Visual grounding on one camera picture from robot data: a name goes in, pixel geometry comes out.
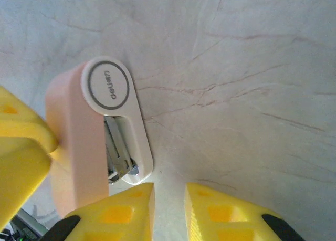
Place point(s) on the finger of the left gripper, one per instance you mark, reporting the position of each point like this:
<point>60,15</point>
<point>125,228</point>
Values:
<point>21,159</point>

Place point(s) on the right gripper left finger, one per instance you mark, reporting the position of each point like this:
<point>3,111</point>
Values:
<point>118,217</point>

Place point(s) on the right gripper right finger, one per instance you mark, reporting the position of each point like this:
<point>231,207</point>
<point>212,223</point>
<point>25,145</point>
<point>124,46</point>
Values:
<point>223,220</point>

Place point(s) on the pink white stapler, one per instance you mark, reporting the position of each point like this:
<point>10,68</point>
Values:
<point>78,146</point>

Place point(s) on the wide aluminium mounting beam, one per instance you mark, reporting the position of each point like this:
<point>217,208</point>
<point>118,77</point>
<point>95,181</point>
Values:
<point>29,222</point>

